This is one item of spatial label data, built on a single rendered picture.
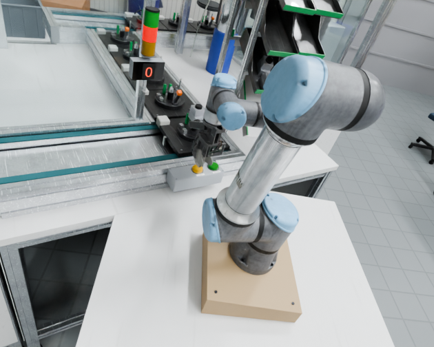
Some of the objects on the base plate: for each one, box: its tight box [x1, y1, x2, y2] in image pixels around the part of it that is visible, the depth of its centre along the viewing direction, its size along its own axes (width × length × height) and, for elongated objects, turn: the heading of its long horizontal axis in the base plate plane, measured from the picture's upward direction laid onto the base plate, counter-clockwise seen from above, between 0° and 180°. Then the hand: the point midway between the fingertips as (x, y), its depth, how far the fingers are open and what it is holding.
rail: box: [0, 149, 246, 219], centre depth 121 cm, size 6×89×11 cm, turn 104°
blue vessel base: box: [205, 28, 238, 75], centre depth 217 cm, size 16×16×27 cm
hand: (198, 162), depth 122 cm, fingers closed
